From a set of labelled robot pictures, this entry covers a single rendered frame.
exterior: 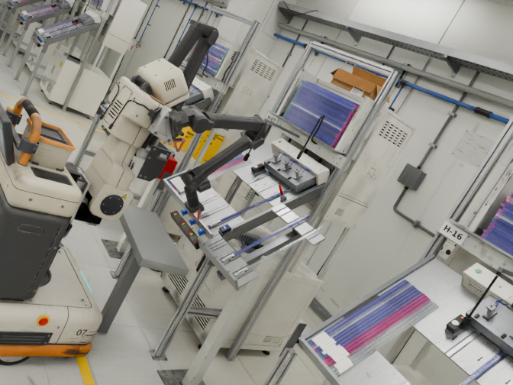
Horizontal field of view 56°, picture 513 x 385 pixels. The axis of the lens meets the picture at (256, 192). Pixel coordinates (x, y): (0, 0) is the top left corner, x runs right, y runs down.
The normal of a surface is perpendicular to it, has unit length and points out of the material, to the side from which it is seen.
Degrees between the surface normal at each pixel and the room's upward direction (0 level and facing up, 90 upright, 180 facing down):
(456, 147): 90
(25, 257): 90
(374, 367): 44
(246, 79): 90
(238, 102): 90
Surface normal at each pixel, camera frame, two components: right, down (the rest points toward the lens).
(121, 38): 0.51, 0.44
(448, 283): -0.16, -0.80
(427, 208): -0.73, -0.25
